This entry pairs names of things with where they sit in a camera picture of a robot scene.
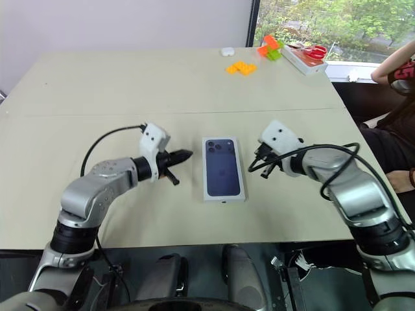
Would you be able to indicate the small metal bracket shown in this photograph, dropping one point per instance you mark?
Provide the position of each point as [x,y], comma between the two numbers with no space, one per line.
[278,264]

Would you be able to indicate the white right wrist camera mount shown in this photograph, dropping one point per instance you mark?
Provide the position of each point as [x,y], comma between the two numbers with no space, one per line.
[279,136]

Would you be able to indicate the orange toy brick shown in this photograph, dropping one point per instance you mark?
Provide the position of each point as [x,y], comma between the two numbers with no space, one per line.
[268,43]

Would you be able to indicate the black window frame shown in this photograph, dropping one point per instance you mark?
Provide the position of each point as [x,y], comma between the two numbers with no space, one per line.
[253,22]

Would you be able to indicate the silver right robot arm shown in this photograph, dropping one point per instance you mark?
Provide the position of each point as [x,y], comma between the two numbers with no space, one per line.
[363,194]

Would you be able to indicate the white earbud case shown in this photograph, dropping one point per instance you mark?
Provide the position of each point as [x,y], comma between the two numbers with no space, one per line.
[227,52]

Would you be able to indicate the green toy brick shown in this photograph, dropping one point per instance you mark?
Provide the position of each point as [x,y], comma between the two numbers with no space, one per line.
[275,54]

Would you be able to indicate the white window sill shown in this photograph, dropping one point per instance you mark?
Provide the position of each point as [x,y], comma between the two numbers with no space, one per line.
[343,69]

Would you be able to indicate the dark grey rounded shape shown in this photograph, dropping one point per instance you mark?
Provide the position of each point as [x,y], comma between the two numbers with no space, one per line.
[168,275]
[243,275]

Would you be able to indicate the green trees outside window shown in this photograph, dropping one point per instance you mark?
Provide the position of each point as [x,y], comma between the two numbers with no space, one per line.
[324,19]

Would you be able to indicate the flat white and orange box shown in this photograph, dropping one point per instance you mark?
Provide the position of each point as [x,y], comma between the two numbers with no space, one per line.
[303,64]

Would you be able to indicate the person in dark clothes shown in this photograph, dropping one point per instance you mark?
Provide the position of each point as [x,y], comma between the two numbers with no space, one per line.
[389,139]

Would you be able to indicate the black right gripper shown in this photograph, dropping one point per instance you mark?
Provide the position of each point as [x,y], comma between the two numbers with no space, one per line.
[266,154]

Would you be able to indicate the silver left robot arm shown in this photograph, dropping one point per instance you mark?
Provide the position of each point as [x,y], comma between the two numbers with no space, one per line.
[90,194]

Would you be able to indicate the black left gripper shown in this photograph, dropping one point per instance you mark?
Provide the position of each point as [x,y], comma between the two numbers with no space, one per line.
[164,162]

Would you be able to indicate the smartphone retail box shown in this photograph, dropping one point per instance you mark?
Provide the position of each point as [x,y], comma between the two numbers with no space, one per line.
[224,168]

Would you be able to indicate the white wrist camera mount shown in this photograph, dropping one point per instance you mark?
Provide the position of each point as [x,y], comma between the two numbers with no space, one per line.
[279,136]
[154,137]

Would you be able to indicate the yellow toy bricks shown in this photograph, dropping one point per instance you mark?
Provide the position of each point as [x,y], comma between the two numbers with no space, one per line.
[241,68]

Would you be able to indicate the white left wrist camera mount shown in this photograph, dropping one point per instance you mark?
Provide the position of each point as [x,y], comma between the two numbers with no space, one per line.
[154,137]

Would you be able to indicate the person's bare forearm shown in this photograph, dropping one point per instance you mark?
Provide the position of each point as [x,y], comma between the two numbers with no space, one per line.
[400,181]
[394,63]

